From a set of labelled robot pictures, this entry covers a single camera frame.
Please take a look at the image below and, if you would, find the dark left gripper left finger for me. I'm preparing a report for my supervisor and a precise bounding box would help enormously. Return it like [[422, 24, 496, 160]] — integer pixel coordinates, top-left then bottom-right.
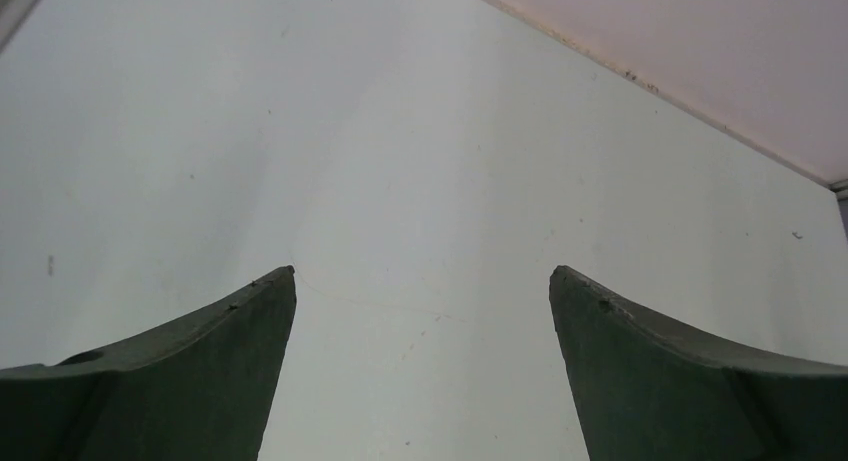
[[1, 266, 297, 460]]

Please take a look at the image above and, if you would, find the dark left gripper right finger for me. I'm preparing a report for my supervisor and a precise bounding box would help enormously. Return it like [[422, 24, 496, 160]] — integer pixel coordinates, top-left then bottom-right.
[[549, 266, 847, 460]]

